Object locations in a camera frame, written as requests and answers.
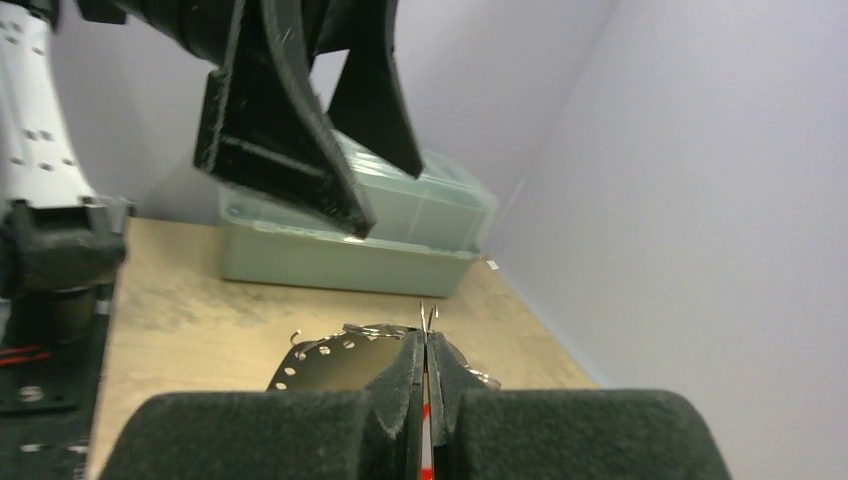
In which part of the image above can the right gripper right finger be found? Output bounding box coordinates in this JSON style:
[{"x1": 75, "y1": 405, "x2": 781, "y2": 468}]
[{"x1": 427, "y1": 333, "x2": 731, "y2": 479}]

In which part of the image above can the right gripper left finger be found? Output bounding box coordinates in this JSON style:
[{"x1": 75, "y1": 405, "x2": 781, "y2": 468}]
[{"x1": 100, "y1": 332, "x2": 424, "y2": 479}]

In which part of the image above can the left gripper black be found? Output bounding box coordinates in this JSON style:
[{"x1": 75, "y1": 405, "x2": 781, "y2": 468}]
[{"x1": 125, "y1": 0, "x2": 425, "y2": 240}]

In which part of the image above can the large white keyring with keys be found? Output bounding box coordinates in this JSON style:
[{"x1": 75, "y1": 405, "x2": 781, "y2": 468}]
[{"x1": 266, "y1": 301, "x2": 503, "y2": 480}]

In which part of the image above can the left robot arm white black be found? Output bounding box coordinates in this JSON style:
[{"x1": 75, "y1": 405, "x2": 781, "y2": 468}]
[{"x1": 1, "y1": 1, "x2": 423, "y2": 346}]

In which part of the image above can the clear plastic storage box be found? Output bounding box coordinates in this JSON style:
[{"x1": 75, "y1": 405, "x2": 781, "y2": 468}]
[{"x1": 219, "y1": 134, "x2": 498, "y2": 298}]

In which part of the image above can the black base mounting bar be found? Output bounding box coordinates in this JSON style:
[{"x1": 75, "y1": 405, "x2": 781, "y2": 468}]
[{"x1": 1, "y1": 285, "x2": 114, "y2": 479}]

